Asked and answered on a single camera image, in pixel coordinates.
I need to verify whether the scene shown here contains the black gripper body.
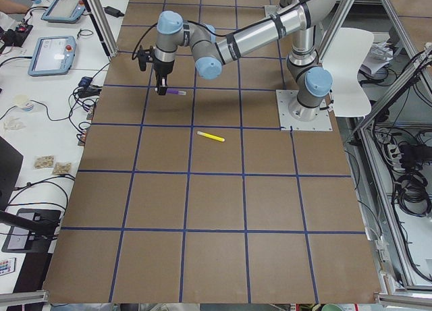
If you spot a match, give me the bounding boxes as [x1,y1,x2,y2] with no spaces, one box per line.
[153,58,175,78]

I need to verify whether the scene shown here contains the yellow marker pen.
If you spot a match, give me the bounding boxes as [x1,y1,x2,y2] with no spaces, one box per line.
[196,131,225,142]

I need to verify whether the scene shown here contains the purple marker pen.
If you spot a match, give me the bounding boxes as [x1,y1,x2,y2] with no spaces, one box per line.
[167,89,187,96]

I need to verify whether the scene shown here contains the blue teach pendant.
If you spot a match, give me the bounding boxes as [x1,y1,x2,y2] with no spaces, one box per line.
[41,0,86,24]
[28,36,76,77]

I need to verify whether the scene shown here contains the lower blue teach pendant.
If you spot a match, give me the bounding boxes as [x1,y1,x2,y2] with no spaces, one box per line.
[28,36,76,77]

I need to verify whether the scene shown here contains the upper blue teach pendant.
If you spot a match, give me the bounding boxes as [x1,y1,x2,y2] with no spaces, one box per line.
[41,0,86,24]

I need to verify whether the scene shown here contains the aluminium frame post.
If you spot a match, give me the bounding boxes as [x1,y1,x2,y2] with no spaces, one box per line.
[83,0,118,58]

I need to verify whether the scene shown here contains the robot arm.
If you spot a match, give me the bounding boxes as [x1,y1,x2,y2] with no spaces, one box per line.
[151,0,336,121]

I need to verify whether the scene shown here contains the black power adapter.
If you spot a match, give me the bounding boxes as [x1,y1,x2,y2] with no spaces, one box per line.
[104,6,124,18]

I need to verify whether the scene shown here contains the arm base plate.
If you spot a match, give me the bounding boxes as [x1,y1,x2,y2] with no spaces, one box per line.
[276,90,333,132]

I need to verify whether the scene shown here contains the white plastic chair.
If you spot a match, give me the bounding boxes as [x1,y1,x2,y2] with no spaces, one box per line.
[323,28,374,117]

